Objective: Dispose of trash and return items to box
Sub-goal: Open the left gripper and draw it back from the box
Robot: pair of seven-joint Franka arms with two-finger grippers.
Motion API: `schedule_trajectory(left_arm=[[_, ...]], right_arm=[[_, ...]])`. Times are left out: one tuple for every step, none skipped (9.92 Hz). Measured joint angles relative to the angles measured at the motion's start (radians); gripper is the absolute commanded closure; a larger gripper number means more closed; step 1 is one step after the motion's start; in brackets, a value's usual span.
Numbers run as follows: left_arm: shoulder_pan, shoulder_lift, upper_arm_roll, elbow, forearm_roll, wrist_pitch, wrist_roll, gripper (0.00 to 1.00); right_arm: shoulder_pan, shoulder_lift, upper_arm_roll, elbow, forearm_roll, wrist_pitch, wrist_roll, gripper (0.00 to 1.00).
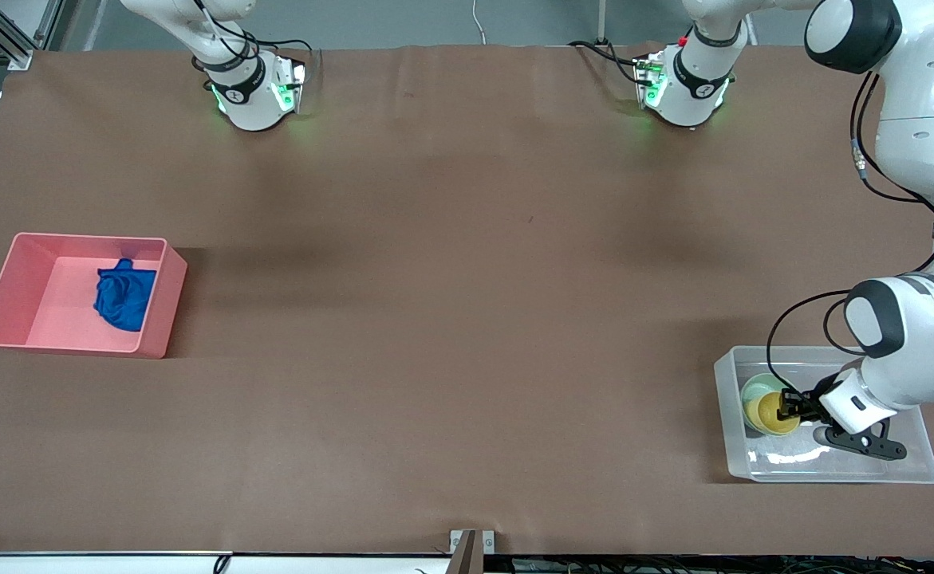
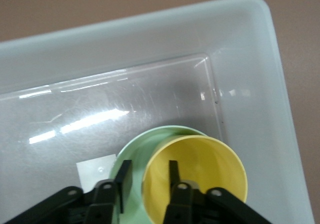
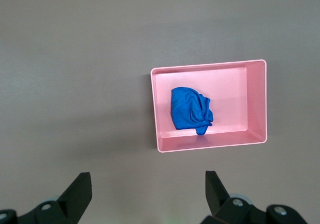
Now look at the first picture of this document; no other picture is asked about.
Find yellow plastic cup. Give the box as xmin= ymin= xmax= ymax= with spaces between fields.
xmin=756 ymin=391 xmax=802 ymax=437

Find black base cable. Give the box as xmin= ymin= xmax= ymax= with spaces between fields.
xmin=569 ymin=38 xmax=644 ymax=82
xmin=183 ymin=0 xmax=317 ymax=81

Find blue cloth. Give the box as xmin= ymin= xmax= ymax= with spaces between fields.
xmin=93 ymin=258 xmax=157 ymax=333

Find pink plastic bin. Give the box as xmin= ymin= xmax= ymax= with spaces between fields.
xmin=0 ymin=232 xmax=188 ymax=360

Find white table edge rail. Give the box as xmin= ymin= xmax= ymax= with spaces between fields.
xmin=0 ymin=552 xmax=453 ymax=574

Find clear plastic storage box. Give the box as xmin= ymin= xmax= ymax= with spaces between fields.
xmin=714 ymin=345 xmax=934 ymax=485

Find brown table cover sheet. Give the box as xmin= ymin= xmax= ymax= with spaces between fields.
xmin=0 ymin=44 xmax=934 ymax=556

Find aluminium frame profile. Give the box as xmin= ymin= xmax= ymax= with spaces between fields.
xmin=0 ymin=0 xmax=65 ymax=71

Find grey metal bracket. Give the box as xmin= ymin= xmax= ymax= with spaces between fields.
xmin=449 ymin=529 xmax=496 ymax=574

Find black right base cable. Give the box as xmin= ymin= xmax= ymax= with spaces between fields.
xmin=183 ymin=0 xmax=317 ymax=81

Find green round bowl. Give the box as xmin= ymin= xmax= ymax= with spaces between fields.
xmin=740 ymin=372 xmax=790 ymax=435

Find black left base cable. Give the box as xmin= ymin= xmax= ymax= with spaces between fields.
xmin=569 ymin=38 xmax=644 ymax=82

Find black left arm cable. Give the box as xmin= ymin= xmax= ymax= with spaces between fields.
xmin=766 ymin=72 xmax=934 ymax=391

